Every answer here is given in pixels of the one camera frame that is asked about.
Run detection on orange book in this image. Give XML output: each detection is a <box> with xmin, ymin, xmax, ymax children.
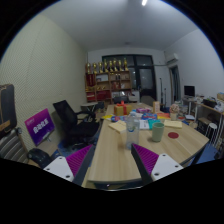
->
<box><xmin>156</xmin><ymin>112</ymin><xmax>172</xmax><ymax>120</ymax></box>

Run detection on teal book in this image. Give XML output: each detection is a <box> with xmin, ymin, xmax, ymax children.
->
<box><xmin>147</xmin><ymin>118</ymin><xmax>162</xmax><ymax>130</ymax></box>

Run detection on small round table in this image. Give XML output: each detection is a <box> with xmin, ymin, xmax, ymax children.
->
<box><xmin>80</xmin><ymin>101</ymin><xmax>99</xmax><ymax>114</ymax></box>

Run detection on purple sign board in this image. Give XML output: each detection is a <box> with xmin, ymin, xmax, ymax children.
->
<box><xmin>24</xmin><ymin>108</ymin><xmax>55</xmax><ymax>147</ymax></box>

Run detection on cluttered side desk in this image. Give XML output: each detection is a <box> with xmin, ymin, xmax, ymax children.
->
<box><xmin>182</xmin><ymin>96</ymin><xmax>224</xmax><ymax>134</ymax></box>

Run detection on wooden shelf unit with trophies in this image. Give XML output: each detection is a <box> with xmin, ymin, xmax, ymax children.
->
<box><xmin>84</xmin><ymin>58</ymin><xmax>133</xmax><ymax>103</ymax></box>

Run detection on clear plastic water bottle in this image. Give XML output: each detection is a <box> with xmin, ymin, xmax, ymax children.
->
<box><xmin>125</xmin><ymin>111</ymin><xmax>140</xmax><ymax>150</ymax></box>

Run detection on pale green cup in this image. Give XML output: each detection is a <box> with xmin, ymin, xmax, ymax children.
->
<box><xmin>151</xmin><ymin>122</ymin><xmax>165</xmax><ymax>143</ymax></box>

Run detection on cream book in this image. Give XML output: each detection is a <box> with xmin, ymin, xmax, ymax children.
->
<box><xmin>108</xmin><ymin>120</ymin><xmax>128</xmax><ymax>134</ymax></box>

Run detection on flat round red coaster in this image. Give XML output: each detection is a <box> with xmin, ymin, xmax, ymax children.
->
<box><xmin>167</xmin><ymin>131</ymin><xmax>180</xmax><ymax>140</ymax></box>

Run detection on white book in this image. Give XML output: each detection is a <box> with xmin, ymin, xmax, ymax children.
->
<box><xmin>139</xmin><ymin>119</ymin><xmax>150</xmax><ymax>130</ymax></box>

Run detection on black computer monitor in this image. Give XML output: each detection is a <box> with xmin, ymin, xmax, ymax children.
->
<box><xmin>183</xmin><ymin>85</ymin><xmax>196</xmax><ymax>98</ymax></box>

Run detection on black office chair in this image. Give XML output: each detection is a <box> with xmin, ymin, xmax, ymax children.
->
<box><xmin>52</xmin><ymin>99</ymin><xmax>101</xmax><ymax>146</ymax></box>

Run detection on white round stool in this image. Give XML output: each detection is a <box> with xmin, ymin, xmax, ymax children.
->
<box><xmin>204</xmin><ymin>122</ymin><xmax>218</xmax><ymax>138</ymax></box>

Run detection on blue book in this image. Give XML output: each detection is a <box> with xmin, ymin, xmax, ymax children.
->
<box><xmin>141</xmin><ymin>112</ymin><xmax>158</xmax><ymax>120</ymax></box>

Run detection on pink flowers in white pot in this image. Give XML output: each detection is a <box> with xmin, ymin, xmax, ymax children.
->
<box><xmin>169</xmin><ymin>103</ymin><xmax>181</xmax><ymax>121</ymax></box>

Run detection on grey striped chair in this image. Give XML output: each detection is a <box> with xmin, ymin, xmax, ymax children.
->
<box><xmin>0</xmin><ymin>129</ymin><xmax>29</xmax><ymax>164</ymax></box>

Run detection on yellow gift box red ribbon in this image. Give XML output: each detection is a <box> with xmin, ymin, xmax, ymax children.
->
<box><xmin>113</xmin><ymin>100</ymin><xmax>133</xmax><ymax>117</ymax></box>

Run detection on black-framed glass door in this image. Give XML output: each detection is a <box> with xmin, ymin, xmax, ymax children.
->
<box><xmin>101</xmin><ymin>54</ymin><xmax>157</xmax><ymax>101</ymax></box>

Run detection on black backpack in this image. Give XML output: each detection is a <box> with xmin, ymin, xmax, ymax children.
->
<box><xmin>27</xmin><ymin>148</ymin><xmax>56</xmax><ymax>169</ymax></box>

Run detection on orange upright box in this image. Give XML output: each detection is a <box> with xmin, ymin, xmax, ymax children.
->
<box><xmin>152</xmin><ymin>100</ymin><xmax>161</xmax><ymax>114</ymax></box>

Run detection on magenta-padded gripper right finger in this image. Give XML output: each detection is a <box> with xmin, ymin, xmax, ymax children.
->
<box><xmin>130</xmin><ymin>143</ymin><xmax>185</xmax><ymax>186</ymax></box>

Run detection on black bag with tan trim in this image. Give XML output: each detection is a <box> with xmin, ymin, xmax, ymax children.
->
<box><xmin>0</xmin><ymin>83</ymin><xmax>18</xmax><ymax>134</ymax></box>

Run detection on white air conditioner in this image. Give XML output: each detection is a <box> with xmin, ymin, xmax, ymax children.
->
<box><xmin>165</xmin><ymin>53</ymin><xmax>179</xmax><ymax>64</ymax></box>

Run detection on yellow book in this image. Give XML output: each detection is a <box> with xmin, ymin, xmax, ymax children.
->
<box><xmin>163</xmin><ymin>119</ymin><xmax>183</xmax><ymax>129</ymax></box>

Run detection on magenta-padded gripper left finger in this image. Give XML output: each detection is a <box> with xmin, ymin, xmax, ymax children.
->
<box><xmin>43</xmin><ymin>143</ymin><xmax>96</xmax><ymax>187</ymax></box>

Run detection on pink box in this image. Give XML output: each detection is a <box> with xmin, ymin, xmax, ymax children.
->
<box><xmin>135</xmin><ymin>107</ymin><xmax>153</xmax><ymax>114</ymax></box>

